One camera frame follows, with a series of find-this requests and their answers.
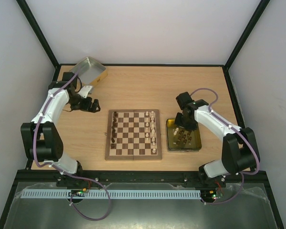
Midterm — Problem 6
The gold tin tray with pieces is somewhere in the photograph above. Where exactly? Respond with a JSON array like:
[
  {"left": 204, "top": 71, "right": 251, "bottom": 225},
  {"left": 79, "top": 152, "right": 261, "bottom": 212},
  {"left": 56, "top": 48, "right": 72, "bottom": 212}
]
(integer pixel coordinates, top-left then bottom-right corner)
[{"left": 166, "top": 118, "right": 202, "bottom": 152}]

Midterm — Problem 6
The wooden chess board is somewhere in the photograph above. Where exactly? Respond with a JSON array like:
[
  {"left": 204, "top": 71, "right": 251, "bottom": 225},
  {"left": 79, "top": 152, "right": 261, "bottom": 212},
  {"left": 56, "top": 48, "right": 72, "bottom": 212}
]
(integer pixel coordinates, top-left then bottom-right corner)
[{"left": 105, "top": 109, "right": 162, "bottom": 160}]

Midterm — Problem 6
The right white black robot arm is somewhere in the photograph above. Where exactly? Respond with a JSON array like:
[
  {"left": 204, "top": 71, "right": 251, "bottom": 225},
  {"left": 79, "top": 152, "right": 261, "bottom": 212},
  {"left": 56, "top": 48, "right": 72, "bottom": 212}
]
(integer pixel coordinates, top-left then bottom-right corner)
[{"left": 174, "top": 92, "right": 260, "bottom": 187}]

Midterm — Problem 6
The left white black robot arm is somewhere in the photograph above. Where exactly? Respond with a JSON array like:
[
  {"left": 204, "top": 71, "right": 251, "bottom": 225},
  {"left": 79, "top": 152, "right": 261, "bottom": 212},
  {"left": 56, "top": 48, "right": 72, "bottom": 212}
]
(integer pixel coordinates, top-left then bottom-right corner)
[{"left": 20, "top": 72, "right": 101, "bottom": 175}]

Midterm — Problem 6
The empty silver gold tin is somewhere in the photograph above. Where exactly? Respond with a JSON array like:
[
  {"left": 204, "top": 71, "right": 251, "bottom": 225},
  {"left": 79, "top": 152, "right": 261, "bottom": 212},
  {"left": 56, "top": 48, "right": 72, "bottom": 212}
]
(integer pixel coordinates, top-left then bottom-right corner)
[{"left": 70, "top": 56, "right": 108, "bottom": 87}]

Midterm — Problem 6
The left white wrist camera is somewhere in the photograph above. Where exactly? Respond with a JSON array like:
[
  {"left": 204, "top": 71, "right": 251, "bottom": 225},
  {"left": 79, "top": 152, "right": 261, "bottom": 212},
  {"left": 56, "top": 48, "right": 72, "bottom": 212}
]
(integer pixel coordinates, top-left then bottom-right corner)
[{"left": 77, "top": 85, "right": 93, "bottom": 98}]

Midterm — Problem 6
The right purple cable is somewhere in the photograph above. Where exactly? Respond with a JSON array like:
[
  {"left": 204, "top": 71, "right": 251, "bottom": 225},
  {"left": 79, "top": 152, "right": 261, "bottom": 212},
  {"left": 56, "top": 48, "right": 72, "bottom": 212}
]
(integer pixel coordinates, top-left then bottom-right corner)
[{"left": 190, "top": 88, "right": 262, "bottom": 205}]

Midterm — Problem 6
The purple cable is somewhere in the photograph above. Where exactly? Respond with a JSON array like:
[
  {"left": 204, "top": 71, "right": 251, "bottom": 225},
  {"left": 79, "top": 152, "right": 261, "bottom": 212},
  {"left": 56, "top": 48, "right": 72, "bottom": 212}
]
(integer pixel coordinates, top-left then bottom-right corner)
[
  {"left": 32, "top": 68, "right": 112, "bottom": 221},
  {"left": 190, "top": 88, "right": 262, "bottom": 205}
]

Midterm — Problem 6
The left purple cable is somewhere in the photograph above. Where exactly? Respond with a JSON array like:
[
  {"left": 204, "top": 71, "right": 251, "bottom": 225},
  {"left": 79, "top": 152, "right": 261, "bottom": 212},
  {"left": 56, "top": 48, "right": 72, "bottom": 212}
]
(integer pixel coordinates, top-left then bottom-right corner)
[{"left": 32, "top": 68, "right": 112, "bottom": 221}]

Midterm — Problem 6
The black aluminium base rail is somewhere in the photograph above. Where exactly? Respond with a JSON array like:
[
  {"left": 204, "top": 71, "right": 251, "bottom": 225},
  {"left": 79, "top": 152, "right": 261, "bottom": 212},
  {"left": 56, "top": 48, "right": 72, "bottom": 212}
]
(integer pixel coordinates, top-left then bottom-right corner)
[{"left": 14, "top": 168, "right": 267, "bottom": 188}]

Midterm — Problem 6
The grey slotted cable duct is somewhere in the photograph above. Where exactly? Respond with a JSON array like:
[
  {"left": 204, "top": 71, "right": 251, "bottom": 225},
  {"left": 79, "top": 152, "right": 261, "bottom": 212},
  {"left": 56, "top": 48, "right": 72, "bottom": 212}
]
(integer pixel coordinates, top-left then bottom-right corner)
[{"left": 20, "top": 189, "right": 201, "bottom": 199}]

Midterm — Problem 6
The black cage frame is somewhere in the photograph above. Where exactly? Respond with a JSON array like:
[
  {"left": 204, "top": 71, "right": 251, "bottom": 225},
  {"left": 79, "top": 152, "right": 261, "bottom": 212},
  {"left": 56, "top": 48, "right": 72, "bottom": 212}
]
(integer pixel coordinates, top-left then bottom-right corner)
[{"left": 0, "top": 0, "right": 285, "bottom": 229}]

